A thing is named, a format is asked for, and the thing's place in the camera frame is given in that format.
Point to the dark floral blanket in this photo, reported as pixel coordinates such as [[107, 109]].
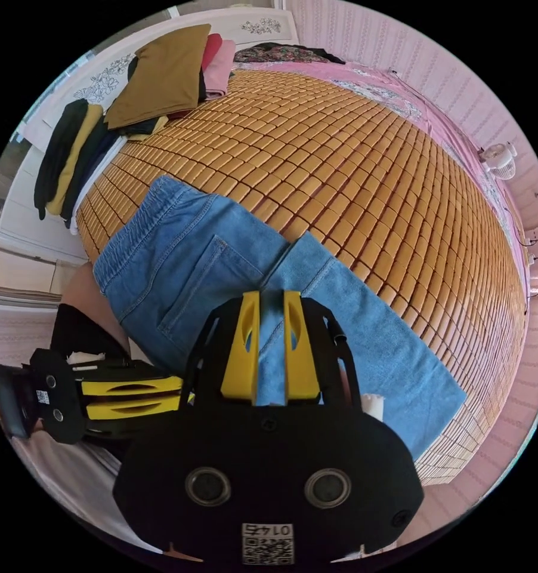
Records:
[[287, 53]]

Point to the blue jeans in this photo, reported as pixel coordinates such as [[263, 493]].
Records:
[[197, 268]]

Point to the bed with woven mat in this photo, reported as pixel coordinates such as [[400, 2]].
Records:
[[331, 156]]

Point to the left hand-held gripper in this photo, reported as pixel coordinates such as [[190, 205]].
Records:
[[54, 403]]

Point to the small white fan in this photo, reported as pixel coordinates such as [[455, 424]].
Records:
[[497, 157]]

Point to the person's left hand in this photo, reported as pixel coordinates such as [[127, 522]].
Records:
[[38, 427]]

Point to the white bed headboard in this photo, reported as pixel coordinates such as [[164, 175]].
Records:
[[112, 71]]

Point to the pile of clothes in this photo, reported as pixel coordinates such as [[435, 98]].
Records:
[[161, 80]]

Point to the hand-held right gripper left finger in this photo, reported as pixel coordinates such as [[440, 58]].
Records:
[[241, 358]]

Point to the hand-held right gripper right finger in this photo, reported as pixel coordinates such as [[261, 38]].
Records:
[[299, 362]]

